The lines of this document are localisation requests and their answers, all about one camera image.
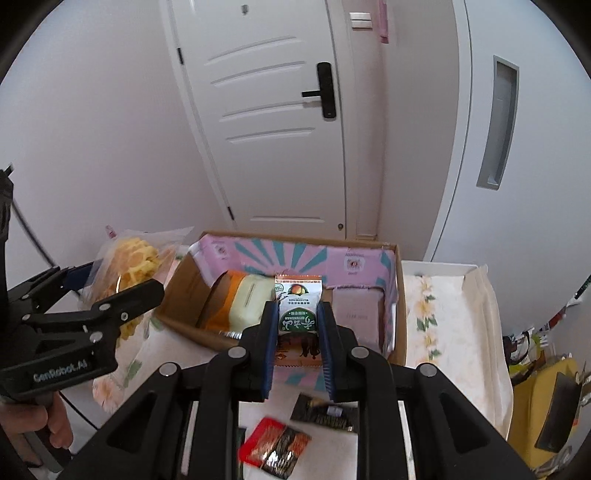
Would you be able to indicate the white wardrobe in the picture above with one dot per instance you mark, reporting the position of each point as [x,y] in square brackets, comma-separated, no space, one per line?
[531,221]

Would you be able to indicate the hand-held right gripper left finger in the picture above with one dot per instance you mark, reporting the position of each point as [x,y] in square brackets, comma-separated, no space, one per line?
[269,350]

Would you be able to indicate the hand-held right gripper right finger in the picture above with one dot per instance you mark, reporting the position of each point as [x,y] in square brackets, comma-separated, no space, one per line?
[325,350]

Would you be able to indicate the pile of mixed packages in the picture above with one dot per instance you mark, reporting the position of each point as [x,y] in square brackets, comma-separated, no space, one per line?
[524,350]

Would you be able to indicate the person's left hand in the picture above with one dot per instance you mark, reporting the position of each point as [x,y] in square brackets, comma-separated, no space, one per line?
[55,422]

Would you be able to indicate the floral table cover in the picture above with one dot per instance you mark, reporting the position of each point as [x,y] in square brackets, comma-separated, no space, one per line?
[434,300]

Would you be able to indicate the clear bag of yellow waffles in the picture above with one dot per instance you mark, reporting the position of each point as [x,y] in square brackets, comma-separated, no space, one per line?
[134,263]

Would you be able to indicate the white green orange snack packet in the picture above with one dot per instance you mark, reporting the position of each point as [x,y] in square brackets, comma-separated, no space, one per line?
[298,304]

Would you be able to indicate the white translucent packet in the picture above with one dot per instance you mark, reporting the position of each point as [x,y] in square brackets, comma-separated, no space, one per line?
[358,318]

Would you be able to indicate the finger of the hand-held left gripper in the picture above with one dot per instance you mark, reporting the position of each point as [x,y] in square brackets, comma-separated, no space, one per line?
[138,295]
[81,277]

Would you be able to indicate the white light switch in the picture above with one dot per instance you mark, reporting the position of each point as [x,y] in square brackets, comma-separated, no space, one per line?
[360,21]

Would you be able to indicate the red black snack packet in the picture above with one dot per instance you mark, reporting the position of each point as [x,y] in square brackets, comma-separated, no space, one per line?
[274,447]

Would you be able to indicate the white door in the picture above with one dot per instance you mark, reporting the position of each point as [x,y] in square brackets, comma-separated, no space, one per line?
[277,161]

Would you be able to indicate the cardboard box with pink lining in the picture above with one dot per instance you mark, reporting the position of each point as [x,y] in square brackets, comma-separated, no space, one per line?
[184,290]

